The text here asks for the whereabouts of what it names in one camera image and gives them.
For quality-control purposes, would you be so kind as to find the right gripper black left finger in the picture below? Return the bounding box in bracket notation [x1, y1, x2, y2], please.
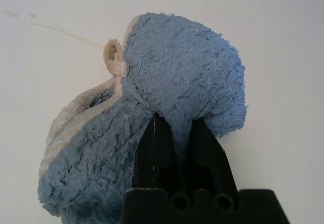
[131, 112, 183, 197]

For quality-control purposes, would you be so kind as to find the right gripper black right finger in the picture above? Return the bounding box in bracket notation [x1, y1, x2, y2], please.
[186, 117, 239, 195]

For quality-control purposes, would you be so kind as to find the blue terry rag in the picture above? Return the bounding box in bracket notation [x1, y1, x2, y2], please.
[37, 12, 248, 224]

